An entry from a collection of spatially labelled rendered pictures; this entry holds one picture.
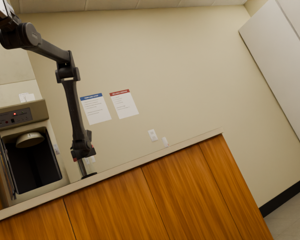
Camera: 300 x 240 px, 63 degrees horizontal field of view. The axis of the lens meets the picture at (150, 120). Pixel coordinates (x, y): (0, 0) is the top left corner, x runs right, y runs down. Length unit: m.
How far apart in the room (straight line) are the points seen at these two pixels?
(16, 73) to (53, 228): 1.04
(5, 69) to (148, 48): 1.52
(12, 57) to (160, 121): 1.37
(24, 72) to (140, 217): 1.21
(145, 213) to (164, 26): 2.28
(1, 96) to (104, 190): 0.89
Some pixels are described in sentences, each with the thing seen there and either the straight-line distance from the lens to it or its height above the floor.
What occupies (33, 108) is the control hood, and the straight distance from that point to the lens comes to 1.66.
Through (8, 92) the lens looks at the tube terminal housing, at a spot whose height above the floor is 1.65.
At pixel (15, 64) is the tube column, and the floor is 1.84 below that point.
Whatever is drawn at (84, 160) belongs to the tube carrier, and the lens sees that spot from 1.54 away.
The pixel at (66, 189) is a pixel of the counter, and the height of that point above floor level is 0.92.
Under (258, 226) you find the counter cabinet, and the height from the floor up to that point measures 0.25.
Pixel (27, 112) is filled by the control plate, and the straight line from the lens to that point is 1.66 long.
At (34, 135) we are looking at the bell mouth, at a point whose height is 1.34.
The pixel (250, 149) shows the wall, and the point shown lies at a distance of 2.98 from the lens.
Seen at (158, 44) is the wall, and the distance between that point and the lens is 2.92.
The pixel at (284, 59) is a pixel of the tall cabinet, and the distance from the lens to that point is 3.49.
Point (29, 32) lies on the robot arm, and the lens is 0.96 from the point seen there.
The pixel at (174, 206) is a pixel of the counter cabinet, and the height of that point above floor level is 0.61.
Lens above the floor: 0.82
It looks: 12 degrees up
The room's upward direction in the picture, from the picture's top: 23 degrees counter-clockwise
